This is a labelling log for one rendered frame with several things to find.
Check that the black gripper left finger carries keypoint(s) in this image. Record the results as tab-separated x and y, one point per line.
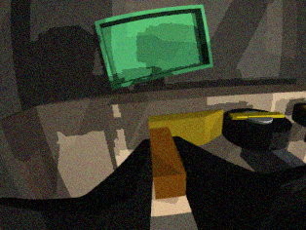
122	202

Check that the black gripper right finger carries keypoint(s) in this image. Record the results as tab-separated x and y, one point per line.
223	196

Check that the green tray floor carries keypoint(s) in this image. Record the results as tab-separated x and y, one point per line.
143	47

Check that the green tray rim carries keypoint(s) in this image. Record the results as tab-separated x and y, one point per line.
201	22

